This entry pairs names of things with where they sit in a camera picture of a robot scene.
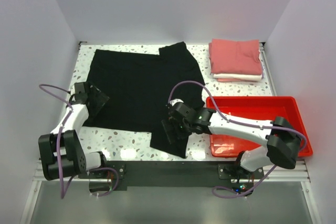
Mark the black t-shirt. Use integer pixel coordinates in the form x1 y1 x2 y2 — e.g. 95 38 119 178
84 42 205 158

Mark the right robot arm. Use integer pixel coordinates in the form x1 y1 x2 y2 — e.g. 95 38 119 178
161 99 304 178

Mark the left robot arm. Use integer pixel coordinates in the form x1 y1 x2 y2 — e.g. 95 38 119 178
38 81 109 180

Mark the light pink folded t-shirt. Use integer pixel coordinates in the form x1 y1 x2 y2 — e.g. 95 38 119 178
216 78 241 82

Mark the red plastic tray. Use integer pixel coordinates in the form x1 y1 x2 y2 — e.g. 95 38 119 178
209 97 308 158

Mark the dark pink folded t-shirt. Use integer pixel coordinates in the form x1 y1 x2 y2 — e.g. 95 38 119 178
208 39 263 76

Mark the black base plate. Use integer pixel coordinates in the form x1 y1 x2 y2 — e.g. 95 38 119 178
79 161 264 193

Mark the aluminium front rail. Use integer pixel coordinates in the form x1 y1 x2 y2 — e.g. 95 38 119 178
33 161 310 182

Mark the aluminium rail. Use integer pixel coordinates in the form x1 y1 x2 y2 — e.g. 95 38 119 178
259 42 277 96
33 161 310 182

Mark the aluminium right side rail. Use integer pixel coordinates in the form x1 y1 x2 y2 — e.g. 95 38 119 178
259 42 277 96

